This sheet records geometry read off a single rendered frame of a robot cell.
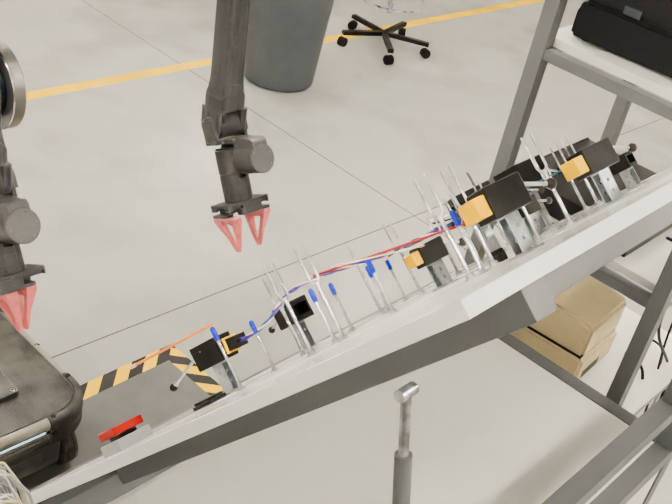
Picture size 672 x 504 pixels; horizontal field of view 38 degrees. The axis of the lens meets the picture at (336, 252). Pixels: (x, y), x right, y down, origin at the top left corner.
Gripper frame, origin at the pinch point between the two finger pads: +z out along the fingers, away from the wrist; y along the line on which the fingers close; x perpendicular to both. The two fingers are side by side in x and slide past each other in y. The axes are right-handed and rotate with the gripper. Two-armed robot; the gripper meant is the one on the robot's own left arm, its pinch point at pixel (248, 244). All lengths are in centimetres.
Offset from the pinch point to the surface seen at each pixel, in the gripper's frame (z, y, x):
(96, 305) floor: 37, 43, 147
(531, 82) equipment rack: -20, 62, -29
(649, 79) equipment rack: -17, 67, -54
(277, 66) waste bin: -28, 221, 232
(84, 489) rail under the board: 27, -51, -11
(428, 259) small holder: -2, -12, -57
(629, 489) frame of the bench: 60, 38, -55
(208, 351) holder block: 7.3, -34.4, -28.8
